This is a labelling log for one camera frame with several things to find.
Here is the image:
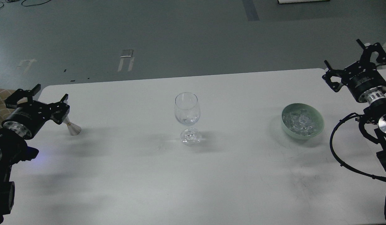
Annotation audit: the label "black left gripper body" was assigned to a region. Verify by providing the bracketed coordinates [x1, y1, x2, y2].
[2, 101, 51, 140]

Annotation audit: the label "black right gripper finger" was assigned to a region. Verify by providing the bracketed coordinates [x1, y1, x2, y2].
[322, 60, 351, 93]
[356, 39, 386, 69]

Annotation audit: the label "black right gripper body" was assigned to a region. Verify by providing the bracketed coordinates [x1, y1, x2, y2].
[341, 61, 386, 103]

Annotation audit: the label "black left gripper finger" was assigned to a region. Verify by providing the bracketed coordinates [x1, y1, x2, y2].
[4, 84, 41, 109]
[48, 94, 70, 124]

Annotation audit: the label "steel cocktail jigger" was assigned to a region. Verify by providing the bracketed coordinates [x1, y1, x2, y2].
[63, 116, 82, 136]

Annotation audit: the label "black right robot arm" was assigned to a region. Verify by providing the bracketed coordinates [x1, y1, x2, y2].
[322, 39, 386, 183]

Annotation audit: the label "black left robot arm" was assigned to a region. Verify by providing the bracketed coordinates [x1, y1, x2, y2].
[0, 84, 70, 224]

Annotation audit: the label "pale green ice bowl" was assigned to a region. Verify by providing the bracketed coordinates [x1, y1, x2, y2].
[281, 103, 324, 140]

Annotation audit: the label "clear wine glass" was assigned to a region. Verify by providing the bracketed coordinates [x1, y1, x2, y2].
[174, 92, 201, 146]

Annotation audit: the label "beige checkered sofa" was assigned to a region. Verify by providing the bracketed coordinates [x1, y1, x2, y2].
[0, 88, 15, 128]

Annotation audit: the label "black floor cables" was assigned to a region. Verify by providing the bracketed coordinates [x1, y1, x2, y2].
[0, 0, 53, 12]

